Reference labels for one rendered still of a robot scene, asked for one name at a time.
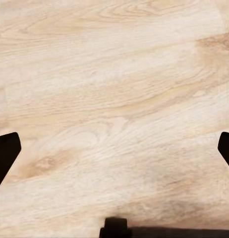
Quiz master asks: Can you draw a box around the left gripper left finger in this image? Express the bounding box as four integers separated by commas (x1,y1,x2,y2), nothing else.
0,132,21,184

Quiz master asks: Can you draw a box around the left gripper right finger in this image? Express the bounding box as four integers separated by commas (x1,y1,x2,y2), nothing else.
218,132,229,165

